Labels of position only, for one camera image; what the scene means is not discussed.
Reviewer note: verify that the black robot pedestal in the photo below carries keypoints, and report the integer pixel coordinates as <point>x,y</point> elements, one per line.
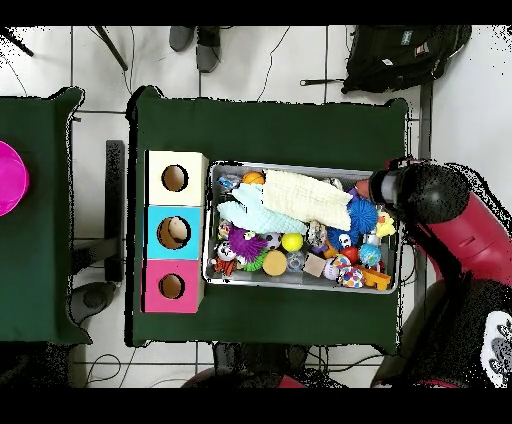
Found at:
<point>260,356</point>

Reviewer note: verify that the black tripod leg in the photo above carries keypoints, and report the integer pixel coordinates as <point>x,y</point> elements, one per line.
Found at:
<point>112,48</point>
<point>18,44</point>

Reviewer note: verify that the purple spiky monster toy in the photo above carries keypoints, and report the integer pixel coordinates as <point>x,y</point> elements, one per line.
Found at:
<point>246,244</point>

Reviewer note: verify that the round orange sponge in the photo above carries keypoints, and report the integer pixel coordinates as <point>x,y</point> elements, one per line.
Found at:
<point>274,263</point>

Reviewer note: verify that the dark green tablecloth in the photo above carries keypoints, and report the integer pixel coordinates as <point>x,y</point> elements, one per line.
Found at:
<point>280,128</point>
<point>40,260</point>

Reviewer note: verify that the orange toy basketball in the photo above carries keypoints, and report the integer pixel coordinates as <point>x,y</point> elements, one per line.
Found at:
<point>252,178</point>

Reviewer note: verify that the grey metal rail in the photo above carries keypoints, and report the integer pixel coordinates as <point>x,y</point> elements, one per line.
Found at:
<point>424,128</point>

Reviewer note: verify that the mint waffle cloth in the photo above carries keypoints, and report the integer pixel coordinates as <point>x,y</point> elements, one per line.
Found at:
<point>256,216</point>

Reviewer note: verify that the cream waffle cloth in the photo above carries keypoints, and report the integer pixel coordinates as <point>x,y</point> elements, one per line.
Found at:
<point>304,198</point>

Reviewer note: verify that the black backpack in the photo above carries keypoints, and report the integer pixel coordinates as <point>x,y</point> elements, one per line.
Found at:
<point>392,60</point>

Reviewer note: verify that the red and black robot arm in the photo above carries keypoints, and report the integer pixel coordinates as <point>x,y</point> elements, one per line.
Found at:
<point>440,200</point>

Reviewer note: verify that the yellow duck plush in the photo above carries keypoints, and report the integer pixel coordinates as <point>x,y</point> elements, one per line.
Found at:
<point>384,227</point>

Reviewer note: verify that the brown toy football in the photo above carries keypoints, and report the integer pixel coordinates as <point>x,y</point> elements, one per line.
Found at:
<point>362,188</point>

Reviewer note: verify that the silver mesh bin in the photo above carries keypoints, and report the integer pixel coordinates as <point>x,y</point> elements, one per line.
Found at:
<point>248,282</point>

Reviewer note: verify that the blue green globe ball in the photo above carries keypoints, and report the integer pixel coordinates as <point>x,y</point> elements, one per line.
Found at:
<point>370,254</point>

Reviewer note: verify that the orange plastic toy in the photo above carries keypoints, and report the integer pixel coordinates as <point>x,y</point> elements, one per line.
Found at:
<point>378,279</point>

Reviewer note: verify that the pink plastic bowl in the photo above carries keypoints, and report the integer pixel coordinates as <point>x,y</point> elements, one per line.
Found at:
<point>12,180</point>

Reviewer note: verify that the black panel on stand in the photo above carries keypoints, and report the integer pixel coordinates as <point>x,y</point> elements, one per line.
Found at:
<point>115,200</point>

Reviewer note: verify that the blue spiky ball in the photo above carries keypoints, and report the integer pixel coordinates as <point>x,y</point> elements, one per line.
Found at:
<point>362,214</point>

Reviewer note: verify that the wooden box with three holes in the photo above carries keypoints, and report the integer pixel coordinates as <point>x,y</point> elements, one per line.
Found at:
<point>156,240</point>

